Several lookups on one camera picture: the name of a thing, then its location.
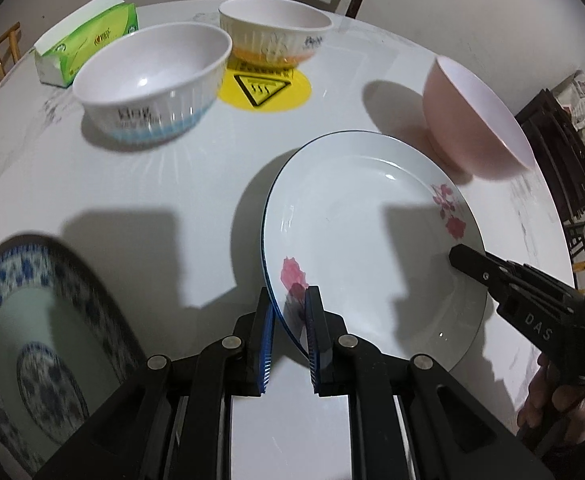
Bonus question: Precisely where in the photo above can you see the green tissue box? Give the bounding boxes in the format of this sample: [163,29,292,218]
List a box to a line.
[33,0,138,88]

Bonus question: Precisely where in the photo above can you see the white bowl blue base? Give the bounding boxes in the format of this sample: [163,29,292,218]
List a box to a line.
[72,22,233,144]

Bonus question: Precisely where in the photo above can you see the person's right hand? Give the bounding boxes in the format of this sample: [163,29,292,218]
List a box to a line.
[517,353,585,444]

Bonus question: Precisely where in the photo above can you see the dark wooden side chair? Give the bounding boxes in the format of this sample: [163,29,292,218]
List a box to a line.
[515,89,585,259]

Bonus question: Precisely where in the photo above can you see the pink bowl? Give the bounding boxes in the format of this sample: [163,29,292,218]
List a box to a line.
[423,55,537,180]

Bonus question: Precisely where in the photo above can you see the large blue floral plate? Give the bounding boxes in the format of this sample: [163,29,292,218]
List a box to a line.
[0,233,145,474]

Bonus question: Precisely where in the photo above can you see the white plate pink flowers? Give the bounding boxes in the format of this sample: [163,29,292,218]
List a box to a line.
[261,130,487,369]

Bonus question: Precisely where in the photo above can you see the white bowl orange base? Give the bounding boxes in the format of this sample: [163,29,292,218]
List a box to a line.
[219,0,334,68]

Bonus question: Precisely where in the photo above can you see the yellow hot warning sticker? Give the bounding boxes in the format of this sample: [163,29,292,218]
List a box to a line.
[219,56,312,113]

